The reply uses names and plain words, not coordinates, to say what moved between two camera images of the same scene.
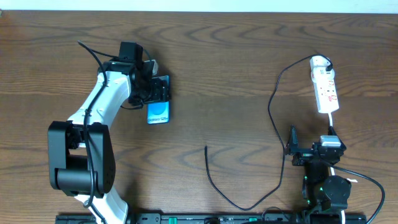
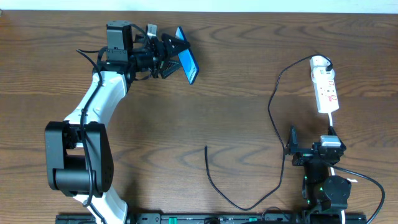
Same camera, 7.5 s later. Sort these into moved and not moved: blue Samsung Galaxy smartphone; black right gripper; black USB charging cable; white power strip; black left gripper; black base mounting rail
Moved: blue Samsung Galaxy smartphone; black left gripper
Not moved: black right gripper; black USB charging cable; black base mounting rail; white power strip
